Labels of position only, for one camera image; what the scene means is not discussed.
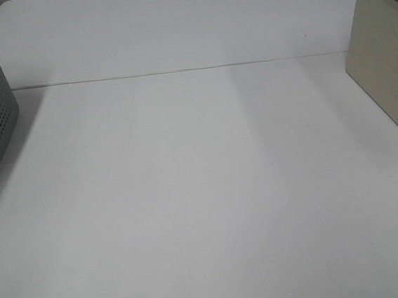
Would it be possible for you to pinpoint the beige bin with grey rim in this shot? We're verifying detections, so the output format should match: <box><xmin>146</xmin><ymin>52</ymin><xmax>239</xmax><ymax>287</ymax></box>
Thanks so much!
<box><xmin>345</xmin><ymin>0</ymin><xmax>398</xmax><ymax>126</ymax></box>

